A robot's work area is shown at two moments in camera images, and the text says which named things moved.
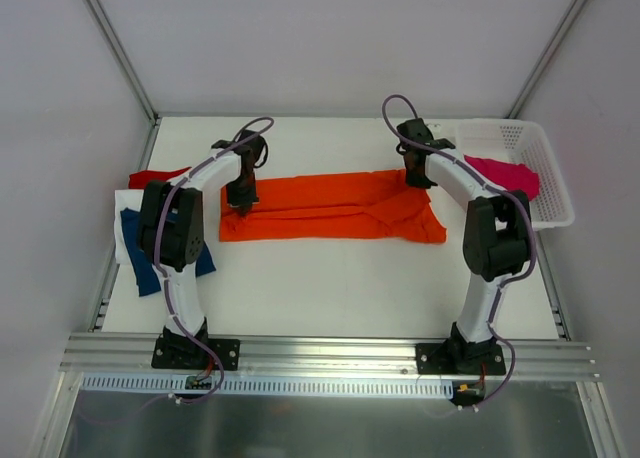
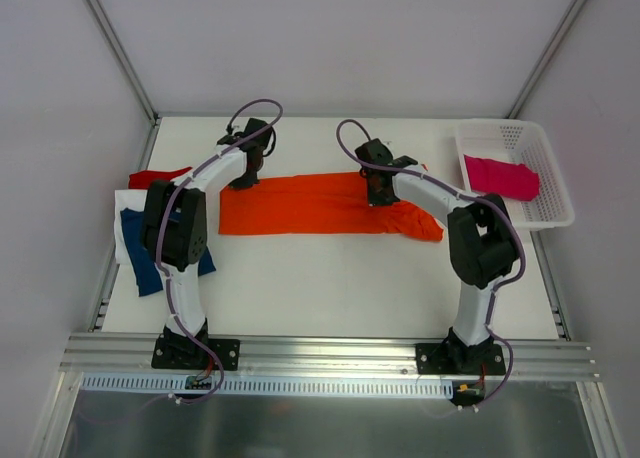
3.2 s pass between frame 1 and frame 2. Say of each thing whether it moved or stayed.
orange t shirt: moved
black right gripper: moved
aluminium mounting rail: stayed
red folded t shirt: stayed
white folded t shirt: stayed
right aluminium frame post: stayed
